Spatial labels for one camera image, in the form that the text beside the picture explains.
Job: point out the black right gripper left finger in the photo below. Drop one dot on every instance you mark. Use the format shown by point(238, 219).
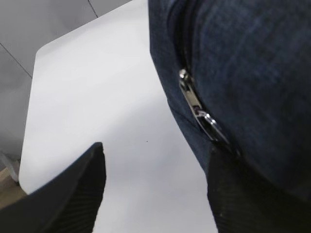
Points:
point(67, 204)

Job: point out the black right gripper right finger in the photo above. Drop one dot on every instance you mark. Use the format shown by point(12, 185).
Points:
point(242, 201)

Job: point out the dark navy lunch bag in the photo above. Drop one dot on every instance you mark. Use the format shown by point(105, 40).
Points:
point(251, 66)

